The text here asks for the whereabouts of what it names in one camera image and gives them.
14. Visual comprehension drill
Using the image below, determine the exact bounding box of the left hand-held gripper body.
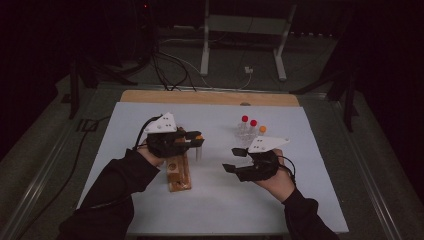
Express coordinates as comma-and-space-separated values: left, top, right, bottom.
144, 112, 189, 159

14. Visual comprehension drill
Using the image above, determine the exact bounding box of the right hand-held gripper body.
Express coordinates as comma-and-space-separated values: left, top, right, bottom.
234, 136, 291, 183

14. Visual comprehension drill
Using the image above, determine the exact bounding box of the clear plastic tube rack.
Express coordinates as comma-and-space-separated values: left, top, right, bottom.
235, 123, 268, 150

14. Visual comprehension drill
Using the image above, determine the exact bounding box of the wooden test tube rack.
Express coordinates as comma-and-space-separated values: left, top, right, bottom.
165, 125, 193, 193

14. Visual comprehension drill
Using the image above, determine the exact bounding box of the person's left hand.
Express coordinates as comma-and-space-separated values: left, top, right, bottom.
137, 146, 166, 168

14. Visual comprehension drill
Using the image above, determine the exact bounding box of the person's right hand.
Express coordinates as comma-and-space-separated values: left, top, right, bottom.
253, 148, 297, 203

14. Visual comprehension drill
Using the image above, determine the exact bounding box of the white table mat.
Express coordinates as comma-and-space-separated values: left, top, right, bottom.
67, 101, 350, 237

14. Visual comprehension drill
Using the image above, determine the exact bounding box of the white metal stand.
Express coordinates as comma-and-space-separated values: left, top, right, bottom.
199, 0, 298, 82

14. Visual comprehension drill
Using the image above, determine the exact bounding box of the black stand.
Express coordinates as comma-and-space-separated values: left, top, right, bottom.
61, 56, 138, 120
289, 33, 361, 133

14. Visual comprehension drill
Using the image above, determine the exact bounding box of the dark tower with red light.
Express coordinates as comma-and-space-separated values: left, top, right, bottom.
133, 0, 156, 64

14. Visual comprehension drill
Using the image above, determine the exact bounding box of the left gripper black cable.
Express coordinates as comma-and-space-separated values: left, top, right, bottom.
133, 115, 163, 151

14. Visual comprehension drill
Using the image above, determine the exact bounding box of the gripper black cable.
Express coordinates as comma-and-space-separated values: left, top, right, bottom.
133, 115, 163, 151
278, 154, 298, 183

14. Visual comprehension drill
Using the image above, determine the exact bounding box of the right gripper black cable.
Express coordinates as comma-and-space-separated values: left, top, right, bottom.
278, 154, 298, 183

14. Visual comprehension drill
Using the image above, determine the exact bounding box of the white cable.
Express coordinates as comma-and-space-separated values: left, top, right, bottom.
159, 36, 254, 91

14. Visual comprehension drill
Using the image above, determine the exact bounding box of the black floor bracket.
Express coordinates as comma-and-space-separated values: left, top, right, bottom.
76, 118, 100, 133

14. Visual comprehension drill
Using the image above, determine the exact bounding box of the long black floor cable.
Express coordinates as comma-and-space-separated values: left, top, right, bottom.
14, 115, 112, 240

